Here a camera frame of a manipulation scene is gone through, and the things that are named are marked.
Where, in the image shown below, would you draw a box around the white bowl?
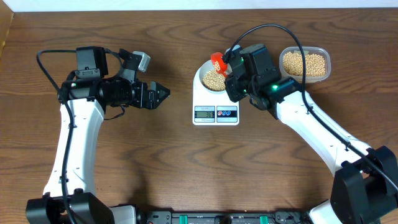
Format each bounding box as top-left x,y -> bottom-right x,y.
198,60 -> 225,92

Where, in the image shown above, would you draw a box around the cardboard box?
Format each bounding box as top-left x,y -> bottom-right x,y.
0,0 -> 14,55

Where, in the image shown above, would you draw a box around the red measuring scoop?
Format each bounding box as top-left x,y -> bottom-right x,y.
210,52 -> 228,78

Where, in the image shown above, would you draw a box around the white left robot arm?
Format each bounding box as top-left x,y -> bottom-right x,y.
25,46 -> 170,223

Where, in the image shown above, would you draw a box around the soybeans in bowl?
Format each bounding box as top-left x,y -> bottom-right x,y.
202,70 -> 225,91

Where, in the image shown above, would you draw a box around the white digital kitchen scale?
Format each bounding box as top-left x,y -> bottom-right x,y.
192,73 -> 239,126

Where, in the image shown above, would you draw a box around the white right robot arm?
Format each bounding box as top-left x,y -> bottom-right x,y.
223,44 -> 397,223

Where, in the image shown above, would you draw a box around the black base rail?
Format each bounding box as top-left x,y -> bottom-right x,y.
136,205 -> 313,224

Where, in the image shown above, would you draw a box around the clear plastic container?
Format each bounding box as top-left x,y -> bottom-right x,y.
279,47 -> 331,83

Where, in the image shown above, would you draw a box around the soybeans in container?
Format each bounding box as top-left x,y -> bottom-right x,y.
282,52 -> 326,77

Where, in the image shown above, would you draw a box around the soybeans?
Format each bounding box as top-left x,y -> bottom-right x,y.
282,52 -> 326,77
213,61 -> 221,72
202,70 -> 225,91

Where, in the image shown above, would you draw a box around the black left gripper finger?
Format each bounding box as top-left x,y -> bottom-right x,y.
149,95 -> 169,110
150,82 -> 170,96

